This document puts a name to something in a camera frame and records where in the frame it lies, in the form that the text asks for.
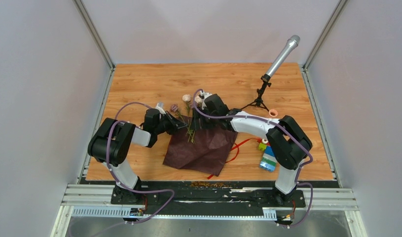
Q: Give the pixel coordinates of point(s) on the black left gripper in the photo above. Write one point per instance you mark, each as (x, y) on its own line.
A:
(179, 124)

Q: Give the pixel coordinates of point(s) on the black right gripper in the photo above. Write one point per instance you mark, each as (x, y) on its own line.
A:
(196, 123)

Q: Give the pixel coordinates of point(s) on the mauve rose with stem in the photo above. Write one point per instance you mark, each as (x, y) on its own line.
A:
(175, 109)

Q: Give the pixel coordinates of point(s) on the cream rose with stem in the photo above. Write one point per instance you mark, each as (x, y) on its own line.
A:
(190, 132)

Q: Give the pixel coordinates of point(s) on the maroon flower bouquet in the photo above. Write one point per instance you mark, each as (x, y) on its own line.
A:
(208, 153)

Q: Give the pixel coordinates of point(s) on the red ribbon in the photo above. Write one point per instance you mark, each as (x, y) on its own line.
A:
(242, 162)

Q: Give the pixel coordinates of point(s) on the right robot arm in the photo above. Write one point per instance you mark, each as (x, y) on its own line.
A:
(289, 143)

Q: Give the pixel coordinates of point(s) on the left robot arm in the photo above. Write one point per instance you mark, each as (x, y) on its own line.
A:
(111, 142)

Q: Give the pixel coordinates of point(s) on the pink ribbed vase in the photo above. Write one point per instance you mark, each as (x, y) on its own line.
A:
(273, 113)

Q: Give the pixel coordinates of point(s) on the black tripod stand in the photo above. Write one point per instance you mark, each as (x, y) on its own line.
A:
(258, 102)

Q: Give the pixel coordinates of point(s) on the colourful toy block stack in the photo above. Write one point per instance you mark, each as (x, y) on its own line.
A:
(268, 161)

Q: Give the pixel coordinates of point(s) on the silver microphone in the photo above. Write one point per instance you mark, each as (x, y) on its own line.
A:
(291, 44)

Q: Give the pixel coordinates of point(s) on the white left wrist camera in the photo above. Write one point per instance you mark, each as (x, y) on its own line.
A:
(160, 107)

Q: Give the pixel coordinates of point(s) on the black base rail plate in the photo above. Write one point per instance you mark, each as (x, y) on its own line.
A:
(207, 198)

